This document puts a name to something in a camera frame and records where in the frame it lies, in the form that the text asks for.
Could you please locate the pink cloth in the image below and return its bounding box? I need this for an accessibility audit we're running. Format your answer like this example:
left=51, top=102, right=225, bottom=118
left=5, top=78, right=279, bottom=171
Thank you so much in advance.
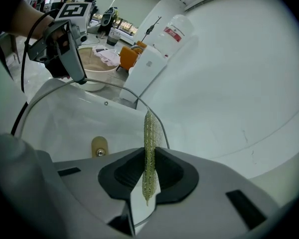
left=92, top=48, right=120, bottom=67

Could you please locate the white water dispenser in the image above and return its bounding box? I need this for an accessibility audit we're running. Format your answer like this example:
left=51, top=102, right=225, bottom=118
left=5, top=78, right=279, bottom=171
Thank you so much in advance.
left=119, top=45, right=168, bottom=109

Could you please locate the orange armchair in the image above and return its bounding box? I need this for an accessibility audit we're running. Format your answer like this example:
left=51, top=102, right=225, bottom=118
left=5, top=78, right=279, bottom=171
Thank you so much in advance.
left=118, top=40, right=148, bottom=72

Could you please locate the clear water bottle red label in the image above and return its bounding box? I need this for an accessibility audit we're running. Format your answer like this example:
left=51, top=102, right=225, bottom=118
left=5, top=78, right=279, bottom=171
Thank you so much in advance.
left=154, top=14, right=194, bottom=58

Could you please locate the person's left hand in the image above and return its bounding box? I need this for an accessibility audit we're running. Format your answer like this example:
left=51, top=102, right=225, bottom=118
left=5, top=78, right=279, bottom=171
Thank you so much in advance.
left=44, top=28, right=72, bottom=80

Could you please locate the white washbasin cabinet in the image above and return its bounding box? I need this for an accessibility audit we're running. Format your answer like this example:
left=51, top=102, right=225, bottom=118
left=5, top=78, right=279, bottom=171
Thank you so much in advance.
left=14, top=78, right=299, bottom=209

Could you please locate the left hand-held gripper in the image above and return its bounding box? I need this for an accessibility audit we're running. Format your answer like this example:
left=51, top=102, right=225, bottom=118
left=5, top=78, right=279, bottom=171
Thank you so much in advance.
left=24, top=1, right=93, bottom=85

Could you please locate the yellow sponge cloth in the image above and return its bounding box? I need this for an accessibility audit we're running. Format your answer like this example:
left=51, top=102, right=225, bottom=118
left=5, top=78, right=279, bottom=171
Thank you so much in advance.
left=142, top=110, right=164, bottom=207

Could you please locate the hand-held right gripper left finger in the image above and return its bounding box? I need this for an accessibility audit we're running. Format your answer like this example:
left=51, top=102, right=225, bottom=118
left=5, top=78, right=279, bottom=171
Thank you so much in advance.
left=52, top=147, right=150, bottom=237

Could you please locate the person's left forearm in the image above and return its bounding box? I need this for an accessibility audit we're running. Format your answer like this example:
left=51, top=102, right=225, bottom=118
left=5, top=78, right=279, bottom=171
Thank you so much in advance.
left=4, top=0, right=56, bottom=41

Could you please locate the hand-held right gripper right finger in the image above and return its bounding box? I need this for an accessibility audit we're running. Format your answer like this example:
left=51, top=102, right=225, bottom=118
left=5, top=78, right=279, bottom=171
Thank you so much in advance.
left=137, top=147, right=281, bottom=239

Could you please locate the black coat rack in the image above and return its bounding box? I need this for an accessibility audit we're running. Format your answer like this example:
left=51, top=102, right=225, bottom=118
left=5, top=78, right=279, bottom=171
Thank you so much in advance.
left=139, top=15, right=162, bottom=44

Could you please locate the glass vessel sink bowl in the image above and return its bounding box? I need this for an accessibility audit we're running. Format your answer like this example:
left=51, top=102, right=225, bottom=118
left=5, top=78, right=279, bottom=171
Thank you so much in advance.
left=12, top=78, right=169, bottom=229

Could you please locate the round beige side table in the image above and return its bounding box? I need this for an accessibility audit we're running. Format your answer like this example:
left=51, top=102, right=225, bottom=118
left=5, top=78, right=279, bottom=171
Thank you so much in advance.
left=77, top=46, right=121, bottom=92

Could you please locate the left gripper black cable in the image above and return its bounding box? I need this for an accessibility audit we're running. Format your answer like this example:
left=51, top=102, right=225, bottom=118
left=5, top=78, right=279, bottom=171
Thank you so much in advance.
left=20, top=8, right=56, bottom=93

